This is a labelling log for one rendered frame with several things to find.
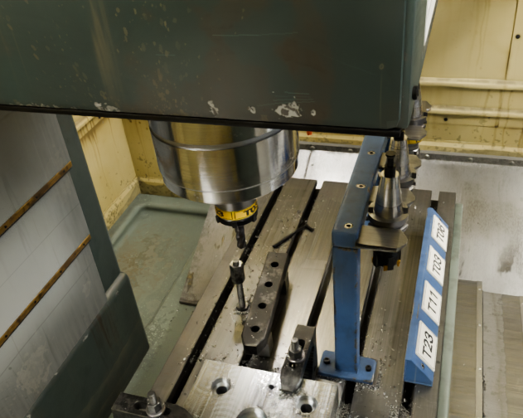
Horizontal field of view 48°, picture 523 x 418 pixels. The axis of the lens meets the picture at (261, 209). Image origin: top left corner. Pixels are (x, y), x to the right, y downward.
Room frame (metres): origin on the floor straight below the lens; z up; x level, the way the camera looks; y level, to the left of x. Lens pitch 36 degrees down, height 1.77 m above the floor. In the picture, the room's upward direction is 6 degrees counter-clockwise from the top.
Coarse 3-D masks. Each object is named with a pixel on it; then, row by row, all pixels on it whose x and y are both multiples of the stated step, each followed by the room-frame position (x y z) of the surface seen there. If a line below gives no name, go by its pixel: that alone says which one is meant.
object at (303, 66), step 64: (0, 0) 0.51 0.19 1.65; (64, 0) 0.48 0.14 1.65; (128, 0) 0.46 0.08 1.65; (192, 0) 0.44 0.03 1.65; (256, 0) 0.43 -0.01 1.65; (320, 0) 0.41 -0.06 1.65; (384, 0) 0.39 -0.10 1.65; (0, 64) 0.52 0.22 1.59; (64, 64) 0.49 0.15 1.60; (128, 64) 0.47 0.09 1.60; (192, 64) 0.45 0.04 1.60; (256, 64) 0.43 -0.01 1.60; (320, 64) 0.41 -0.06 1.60; (384, 64) 0.39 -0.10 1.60; (320, 128) 0.41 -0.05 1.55; (384, 128) 0.39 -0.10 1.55
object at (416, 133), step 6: (408, 126) 1.00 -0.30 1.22; (414, 126) 0.99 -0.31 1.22; (420, 126) 0.99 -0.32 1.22; (408, 132) 0.97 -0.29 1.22; (414, 132) 0.97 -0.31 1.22; (420, 132) 0.97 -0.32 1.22; (426, 132) 0.97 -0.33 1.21; (408, 138) 0.95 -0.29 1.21; (414, 138) 0.95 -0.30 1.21; (420, 138) 0.95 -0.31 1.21
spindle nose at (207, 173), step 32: (160, 128) 0.52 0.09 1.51; (192, 128) 0.50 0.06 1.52; (224, 128) 0.50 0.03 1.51; (256, 128) 0.50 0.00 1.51; (160, 160) 0.54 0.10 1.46; (192, 160) 0.50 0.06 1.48; (224, 160) 0.50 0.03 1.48; (256, 160) 0.50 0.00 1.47; (288, 160) 0.53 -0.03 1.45; (192, 192) 0.51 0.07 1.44; (224, 192) 0.50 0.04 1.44; (256, 192) 0.50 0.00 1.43
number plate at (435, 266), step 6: (432, 252) 0.92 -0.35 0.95; (432, 258) 0.91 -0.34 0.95; (438, 258) 0.92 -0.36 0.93; (432, 264) 0.89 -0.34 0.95; (438, 264) 0.91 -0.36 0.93; (444, 264) 0.92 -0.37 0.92; (432, 270) 0.87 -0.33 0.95; (438, 270) 0.89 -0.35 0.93; (438, 276) 0.87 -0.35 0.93; (438, 282) 0.86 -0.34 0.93
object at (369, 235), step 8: (360, 232) 0.69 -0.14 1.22; (368, 232) 0.69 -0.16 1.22; (376, 232) 0.68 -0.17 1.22; (384, 232) 0.68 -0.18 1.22; (392, 232) 0.68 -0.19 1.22; (400, 232) 0.68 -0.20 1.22; (360, 240) 0.67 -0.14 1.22; (368, 240) 0.67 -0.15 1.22; (376, 240) 0.67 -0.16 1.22; (384, 240) 0.66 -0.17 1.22; (392, 240) 0.66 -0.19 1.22; (400, 240) 0.66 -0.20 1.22; (360, 248) 0.66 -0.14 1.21; (368, 248) 0.65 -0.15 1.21; (376, 248) 0.65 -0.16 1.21; (384, 248) 0.65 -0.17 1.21; (392, 248) 0.64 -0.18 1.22; (400, 248) 0.65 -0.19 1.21
